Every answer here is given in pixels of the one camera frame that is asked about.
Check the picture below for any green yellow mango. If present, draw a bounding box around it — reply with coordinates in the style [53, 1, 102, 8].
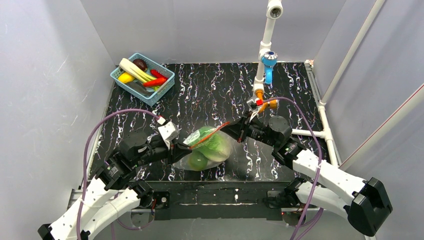
[188, 152, 209, 171]

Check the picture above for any green lettuce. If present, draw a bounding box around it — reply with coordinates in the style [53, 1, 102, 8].
[183, 126, 233, 163]

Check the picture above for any clear zip bag orange zipper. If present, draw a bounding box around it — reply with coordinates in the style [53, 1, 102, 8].
[173, 122, 234, 172]

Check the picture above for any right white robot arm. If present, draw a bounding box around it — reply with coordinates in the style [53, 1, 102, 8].
[221, 112, 393, 237]

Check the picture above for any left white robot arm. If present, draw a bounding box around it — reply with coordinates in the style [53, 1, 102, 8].
[37, 131, 192, 240]

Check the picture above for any orange pipe fitting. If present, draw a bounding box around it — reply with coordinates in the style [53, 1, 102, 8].
[254, 89, 279, 113]

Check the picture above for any blue plastic basket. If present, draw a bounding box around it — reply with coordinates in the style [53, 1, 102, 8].
[110, 53, 175, 107]

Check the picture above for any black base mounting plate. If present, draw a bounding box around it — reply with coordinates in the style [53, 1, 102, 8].
[148, 181, 302, 221]

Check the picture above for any blue pipe fitting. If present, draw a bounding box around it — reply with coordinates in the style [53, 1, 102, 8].
[261, 50, 278, 85]

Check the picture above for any red chili pepper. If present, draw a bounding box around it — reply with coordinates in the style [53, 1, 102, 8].
[143, 77, 168, 88]

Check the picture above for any white bun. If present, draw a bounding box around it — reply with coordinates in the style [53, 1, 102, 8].
[119, 58, 156, 83]

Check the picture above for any yellow lemon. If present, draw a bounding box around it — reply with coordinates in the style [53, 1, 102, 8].
[117, 72, 135, 84]

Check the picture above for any dark purple fruit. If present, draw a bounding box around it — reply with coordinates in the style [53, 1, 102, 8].
[132, 58, 148, 72]

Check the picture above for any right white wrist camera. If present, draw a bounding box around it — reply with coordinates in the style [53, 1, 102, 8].
[246, 96, 263, 122]

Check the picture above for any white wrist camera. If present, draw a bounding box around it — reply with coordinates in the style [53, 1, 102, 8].
[246, 96, 263, 122]
[157, 116, 180, 150]

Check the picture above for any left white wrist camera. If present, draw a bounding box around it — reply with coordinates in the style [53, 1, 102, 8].
[157, 116, 180, 150]

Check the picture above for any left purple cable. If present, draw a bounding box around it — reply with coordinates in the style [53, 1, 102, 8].
[76, 108, 162, 240]

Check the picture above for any purple cable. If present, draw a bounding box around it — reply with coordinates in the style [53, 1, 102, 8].
[76, 108, 162, 240]
[261, 96, 325, 240]

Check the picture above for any aluminium rail frame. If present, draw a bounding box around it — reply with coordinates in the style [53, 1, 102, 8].
[59, 187, 377, 240]

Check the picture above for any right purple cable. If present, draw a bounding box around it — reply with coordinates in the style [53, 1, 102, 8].
[261, 96, 325, 240]

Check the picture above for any white pvc pipe frame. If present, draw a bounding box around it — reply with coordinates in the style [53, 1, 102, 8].
[248, 0, 424, 170]

